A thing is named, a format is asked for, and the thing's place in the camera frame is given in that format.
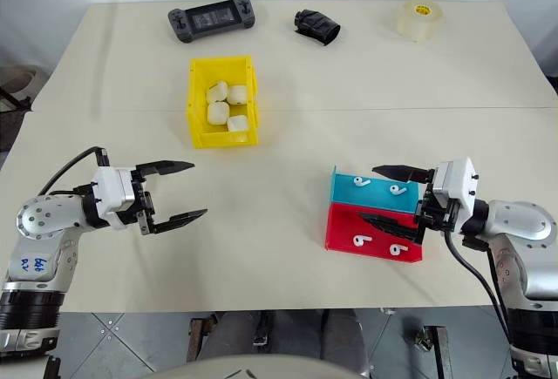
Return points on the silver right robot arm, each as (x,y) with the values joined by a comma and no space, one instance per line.
(519,226)

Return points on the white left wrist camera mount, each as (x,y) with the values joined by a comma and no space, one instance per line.
(110,191)

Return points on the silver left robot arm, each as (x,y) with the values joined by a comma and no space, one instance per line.
(41,218)

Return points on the rusty metal stand frame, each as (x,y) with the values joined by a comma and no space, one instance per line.
(436,348)
(198,335)

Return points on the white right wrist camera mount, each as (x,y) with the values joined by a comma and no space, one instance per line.
(457,183)

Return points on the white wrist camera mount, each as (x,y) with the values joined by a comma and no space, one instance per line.
(457,183)
(110,191)

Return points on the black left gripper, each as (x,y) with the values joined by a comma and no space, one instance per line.
(143,205)

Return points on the black crumpled tape roll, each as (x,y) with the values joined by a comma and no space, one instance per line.
(316,25)

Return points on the clear packing tape roll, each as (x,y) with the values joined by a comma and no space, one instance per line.
(419,22)

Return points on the white round object black frame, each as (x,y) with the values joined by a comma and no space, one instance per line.
(19,80)

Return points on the yellow plastic bin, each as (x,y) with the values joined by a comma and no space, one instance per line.
(198,91)

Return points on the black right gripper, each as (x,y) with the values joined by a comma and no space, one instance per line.
(438,213)

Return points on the blue plastic tray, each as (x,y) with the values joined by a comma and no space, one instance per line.
(375,198)

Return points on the white earbud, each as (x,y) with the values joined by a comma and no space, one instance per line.
(397,249)
(396,190)
(362,182)
(359,241)

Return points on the red plastic tray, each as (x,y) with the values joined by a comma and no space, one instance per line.
(344,226)

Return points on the black handheld game console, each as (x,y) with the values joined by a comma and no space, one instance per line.
(211,17)

